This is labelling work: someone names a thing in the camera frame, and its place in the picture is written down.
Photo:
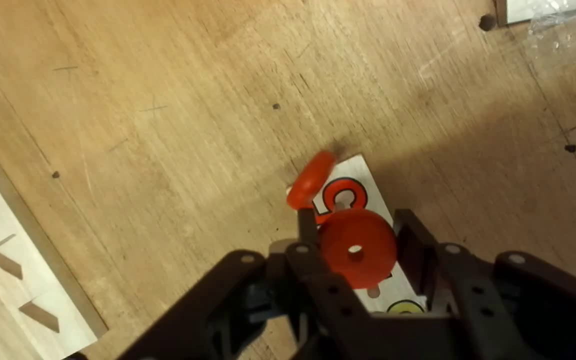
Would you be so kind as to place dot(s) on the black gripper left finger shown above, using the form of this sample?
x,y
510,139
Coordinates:
x,y
231,304

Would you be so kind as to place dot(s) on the wooden peg board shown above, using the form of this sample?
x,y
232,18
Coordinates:
x,y
353,187

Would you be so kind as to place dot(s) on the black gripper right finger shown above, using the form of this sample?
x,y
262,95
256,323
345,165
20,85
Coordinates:
x,y
514,307

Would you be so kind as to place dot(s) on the long wooden puzzle board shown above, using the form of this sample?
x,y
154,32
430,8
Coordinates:
x,y
45,312

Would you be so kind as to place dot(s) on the orange round block stack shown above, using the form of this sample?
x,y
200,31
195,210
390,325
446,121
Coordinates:
x,y
361,247

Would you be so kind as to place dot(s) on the white flat wooden board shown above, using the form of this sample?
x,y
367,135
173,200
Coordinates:
x,y
510,12

